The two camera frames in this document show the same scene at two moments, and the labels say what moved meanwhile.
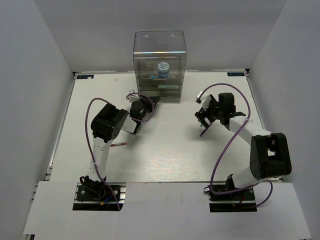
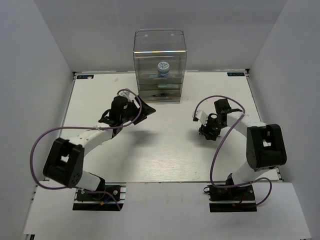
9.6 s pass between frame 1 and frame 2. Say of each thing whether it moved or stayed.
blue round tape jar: stayed
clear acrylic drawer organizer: stayed
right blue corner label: stayed
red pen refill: moved
